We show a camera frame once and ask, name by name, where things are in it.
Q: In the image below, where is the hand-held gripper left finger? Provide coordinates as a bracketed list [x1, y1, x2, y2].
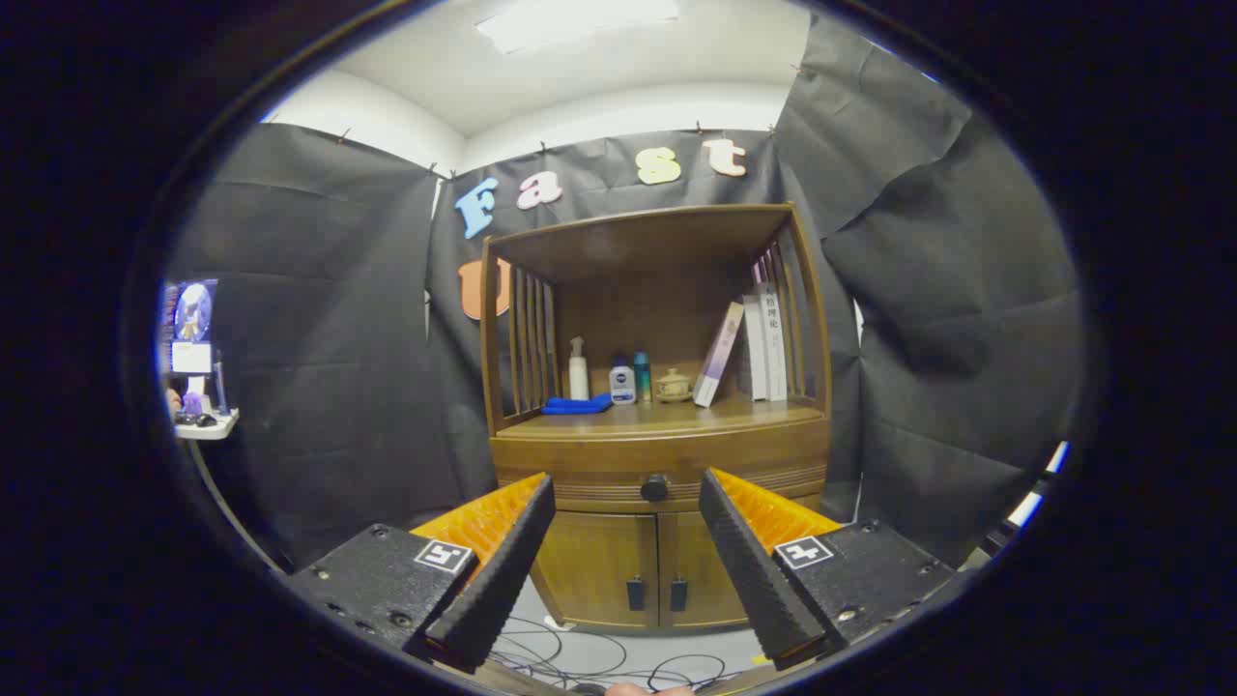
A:
[287, 472, 558, 676]

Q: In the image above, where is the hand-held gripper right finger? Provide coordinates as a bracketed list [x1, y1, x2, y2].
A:
[698, 468, 958, 670]

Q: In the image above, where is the brown wooden drawer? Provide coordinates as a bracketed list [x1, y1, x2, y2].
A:
[491, 430, 830, 513]

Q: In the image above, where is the wooden cabinet door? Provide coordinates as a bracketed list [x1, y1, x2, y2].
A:
[532, 512, 660, 629]
[659, 512, 753, 629]

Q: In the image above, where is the wooden countertop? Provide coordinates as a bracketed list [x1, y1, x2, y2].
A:
[498, 391, 827, 441]

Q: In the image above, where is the brown wooden cabinet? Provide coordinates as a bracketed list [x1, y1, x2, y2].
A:
[478, 203, 834, 634]

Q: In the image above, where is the blue folded cloth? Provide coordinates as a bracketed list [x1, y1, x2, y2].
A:
[541, 392, 614, 416]

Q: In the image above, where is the purple and white book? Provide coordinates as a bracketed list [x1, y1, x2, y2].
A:
[693, 302, 746, 408]

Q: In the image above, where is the plain white book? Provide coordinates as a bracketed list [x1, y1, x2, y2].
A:
[742, 295, 769, 402]

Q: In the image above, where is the white book with black characters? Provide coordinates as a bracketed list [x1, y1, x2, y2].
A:
[759, 280, 789, 402]

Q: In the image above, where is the tangle of black cables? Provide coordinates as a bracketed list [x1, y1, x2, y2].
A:
[483, 619, 764, 692]

